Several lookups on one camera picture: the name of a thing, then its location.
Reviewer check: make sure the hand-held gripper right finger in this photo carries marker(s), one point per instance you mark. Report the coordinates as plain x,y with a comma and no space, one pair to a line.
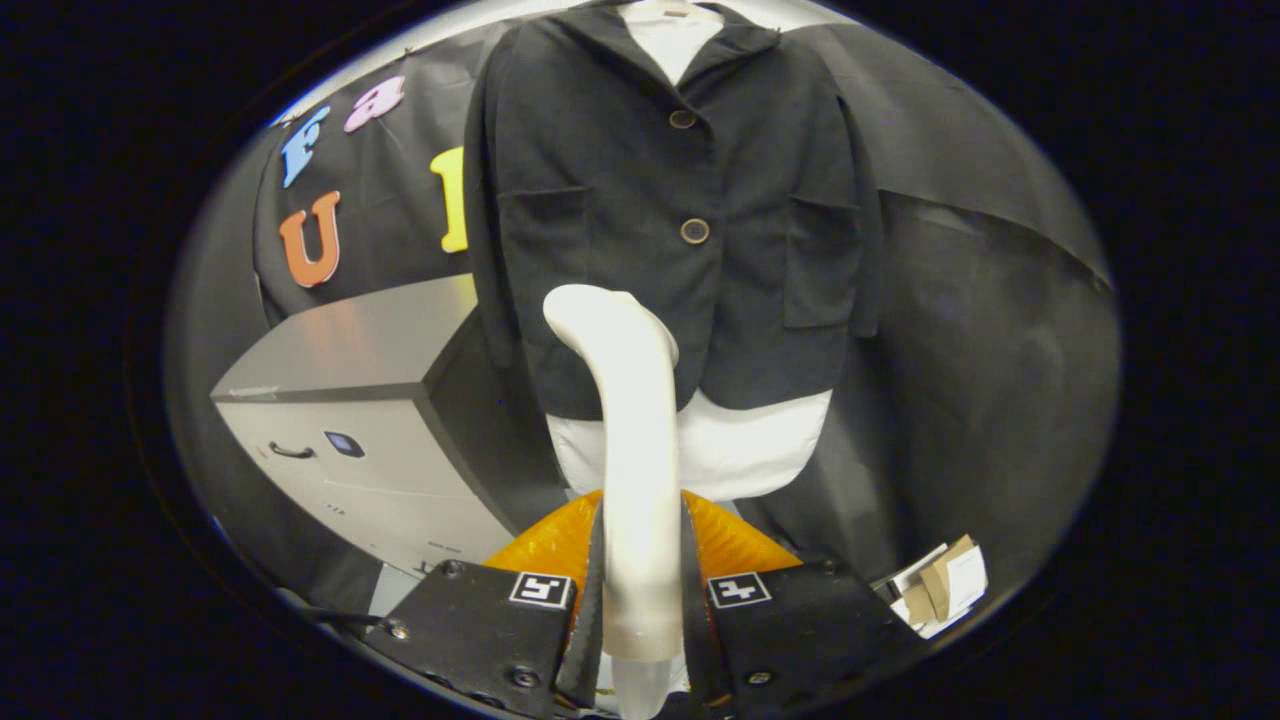
696,620

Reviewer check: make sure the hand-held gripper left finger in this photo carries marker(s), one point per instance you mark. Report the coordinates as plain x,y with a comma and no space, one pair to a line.
592,620

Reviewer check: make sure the white garment steamer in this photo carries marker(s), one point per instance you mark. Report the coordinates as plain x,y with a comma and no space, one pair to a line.
640,450

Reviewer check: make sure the black blazer jacket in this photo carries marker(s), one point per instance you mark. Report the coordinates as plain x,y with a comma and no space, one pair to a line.
600,200

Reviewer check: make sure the white mannequin torso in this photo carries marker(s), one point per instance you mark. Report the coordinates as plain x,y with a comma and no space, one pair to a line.
740,450

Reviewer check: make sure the grey cabinet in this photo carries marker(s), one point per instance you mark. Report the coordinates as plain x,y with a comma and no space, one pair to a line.
350,340

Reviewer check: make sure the black backdrop cloth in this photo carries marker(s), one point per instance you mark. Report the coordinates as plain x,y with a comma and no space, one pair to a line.
1000,350

